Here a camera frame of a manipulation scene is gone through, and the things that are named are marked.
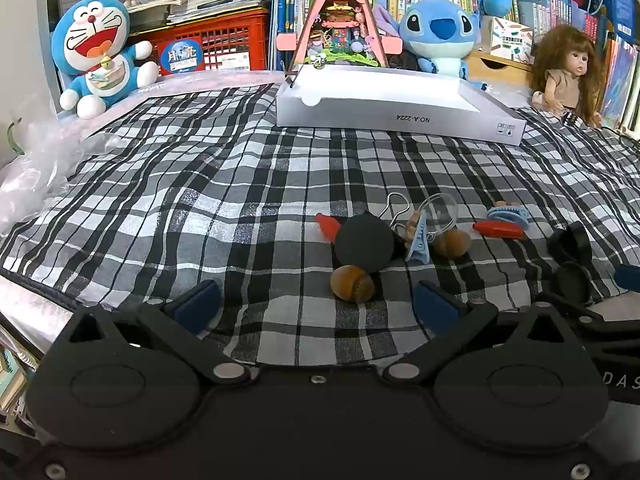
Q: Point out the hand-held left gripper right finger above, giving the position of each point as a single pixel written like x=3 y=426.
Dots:
x=435 y=307

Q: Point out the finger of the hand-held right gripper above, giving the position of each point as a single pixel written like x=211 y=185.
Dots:
x=595 y=322
x=629 y=277

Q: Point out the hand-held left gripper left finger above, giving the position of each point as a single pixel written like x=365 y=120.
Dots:
x=192 y=305

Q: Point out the brown walnut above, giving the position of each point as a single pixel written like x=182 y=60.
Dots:
x=451 y=244
x=350 y=284

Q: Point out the black binder clip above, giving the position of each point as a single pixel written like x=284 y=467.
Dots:
x=398 y=230

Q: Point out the red toy pepper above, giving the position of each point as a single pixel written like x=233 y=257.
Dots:
x=500 y=229
x=327 y=227

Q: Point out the white cardboard box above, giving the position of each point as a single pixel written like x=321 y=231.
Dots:
x=380 y=110

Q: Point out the clear glass dish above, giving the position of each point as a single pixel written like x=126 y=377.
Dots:
x=440 y=212

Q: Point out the black white plaid blanket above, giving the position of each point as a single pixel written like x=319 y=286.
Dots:
x=200 y=185

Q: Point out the low pile of books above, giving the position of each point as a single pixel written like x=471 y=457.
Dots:
x=12 y=375

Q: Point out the leaning thin picture books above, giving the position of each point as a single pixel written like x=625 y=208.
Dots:
x=622 y=80

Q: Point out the long-haired baby doll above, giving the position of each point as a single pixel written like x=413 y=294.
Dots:
x=570 y=70

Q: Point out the wooden drawer box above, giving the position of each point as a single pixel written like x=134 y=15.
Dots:
x=495 y=67

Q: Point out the round blue label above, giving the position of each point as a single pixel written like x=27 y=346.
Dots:
x=181 y=57

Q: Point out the label printer box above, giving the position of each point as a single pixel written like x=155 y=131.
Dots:
x=510 y=40

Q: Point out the red plastic crate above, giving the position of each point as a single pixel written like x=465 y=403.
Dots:
x=230 y=40

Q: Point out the blue white cat plush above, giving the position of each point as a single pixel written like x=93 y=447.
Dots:
x=95 y=50

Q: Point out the blue gift bag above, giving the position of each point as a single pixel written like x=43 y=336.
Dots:
x=612 y=5

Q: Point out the blue big-eared alien plush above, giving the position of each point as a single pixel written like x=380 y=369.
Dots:
x=440 y=30

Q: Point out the row of colourful shelf books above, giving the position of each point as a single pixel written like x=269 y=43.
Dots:
x=550 y=10

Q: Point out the pink triangular miniature house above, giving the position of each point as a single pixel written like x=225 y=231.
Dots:
x=340 y=25

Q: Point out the row of tall blue books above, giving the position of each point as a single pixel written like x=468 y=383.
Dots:
x=290 y=5

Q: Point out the grey storage box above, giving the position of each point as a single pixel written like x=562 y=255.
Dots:
x=67 y=2

